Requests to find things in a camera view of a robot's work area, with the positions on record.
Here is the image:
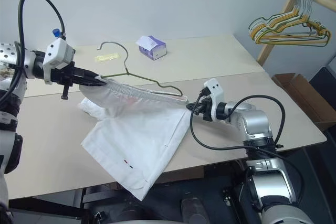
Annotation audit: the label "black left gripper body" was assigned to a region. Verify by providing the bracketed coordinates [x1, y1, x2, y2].
[49, 61, 82, 101]

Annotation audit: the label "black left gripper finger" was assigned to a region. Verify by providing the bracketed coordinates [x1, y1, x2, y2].
[78, 77, 107, 87]
[75, 67, 107, 83]

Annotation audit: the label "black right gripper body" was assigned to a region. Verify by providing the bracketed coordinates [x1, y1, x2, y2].
[193, 91, 214, 122]

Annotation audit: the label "olive green wire hanger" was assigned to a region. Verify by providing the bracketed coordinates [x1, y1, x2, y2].
[96, 41, 184, 98]

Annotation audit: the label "white shorts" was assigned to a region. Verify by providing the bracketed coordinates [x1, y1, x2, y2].
[76, 76, 190, 201]

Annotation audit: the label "cream plastic packet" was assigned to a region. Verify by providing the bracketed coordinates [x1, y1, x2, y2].
[94, 52, 120, 63]

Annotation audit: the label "purple tissue box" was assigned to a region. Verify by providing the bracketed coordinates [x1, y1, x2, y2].
[135, 35, 167, 61]

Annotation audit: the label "wooden clothes rack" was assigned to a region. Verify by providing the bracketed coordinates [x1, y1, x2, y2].
[257, 0, 336, 66]

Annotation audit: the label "brown cardboard box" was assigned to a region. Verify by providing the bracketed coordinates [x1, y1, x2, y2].
[271, 73, 336, 132]

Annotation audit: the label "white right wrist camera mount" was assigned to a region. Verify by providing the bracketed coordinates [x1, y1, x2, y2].
[202, 78, 224, 122]

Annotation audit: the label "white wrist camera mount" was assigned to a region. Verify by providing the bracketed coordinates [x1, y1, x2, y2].
[202, 78, 224, 122]
[41, 37, 76, 84]

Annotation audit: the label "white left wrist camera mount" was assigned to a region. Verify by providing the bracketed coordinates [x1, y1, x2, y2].
[41, 37, 76, 84]

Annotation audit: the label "blue cable connector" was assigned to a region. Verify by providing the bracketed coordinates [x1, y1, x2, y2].
[51, 28, 66, 39]

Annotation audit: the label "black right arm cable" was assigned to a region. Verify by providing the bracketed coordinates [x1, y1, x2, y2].
[189, 94, 305, 206]

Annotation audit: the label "bundle of wire hangers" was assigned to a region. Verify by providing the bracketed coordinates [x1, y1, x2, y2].
[249, 0, 332, 48]

